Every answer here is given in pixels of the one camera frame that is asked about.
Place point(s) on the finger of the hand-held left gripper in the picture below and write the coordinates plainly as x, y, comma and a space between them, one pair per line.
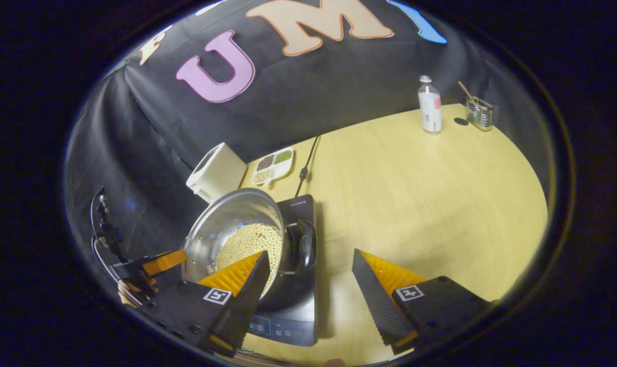
163, 261

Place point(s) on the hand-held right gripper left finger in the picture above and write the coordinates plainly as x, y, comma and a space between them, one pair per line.
250, 295

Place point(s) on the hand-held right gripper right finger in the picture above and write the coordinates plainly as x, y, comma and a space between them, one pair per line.
375, 295

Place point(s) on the black induction cooktop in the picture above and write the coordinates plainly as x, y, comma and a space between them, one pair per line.
298, 306

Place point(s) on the stainless steel pot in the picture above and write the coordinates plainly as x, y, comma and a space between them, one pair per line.
222, 219

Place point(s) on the pile of yellow beans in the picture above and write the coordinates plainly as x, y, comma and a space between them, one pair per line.
252, 244

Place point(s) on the white toaster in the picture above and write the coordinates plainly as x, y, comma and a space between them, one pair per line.
216, 171

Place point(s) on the white divided grain tray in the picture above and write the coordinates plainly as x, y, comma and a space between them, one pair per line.
273, 165

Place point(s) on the small black round disc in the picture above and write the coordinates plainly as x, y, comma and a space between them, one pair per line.
461, 122

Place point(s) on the clear bottle pink label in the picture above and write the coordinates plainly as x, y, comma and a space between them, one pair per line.
430, 109

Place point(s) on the clear ribbed utensil holder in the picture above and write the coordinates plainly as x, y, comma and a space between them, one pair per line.
479, 116

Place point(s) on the black backdrop cloth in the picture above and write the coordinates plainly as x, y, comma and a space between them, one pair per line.
313, 92

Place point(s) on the wooden stick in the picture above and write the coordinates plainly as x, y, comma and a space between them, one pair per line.
466, 93

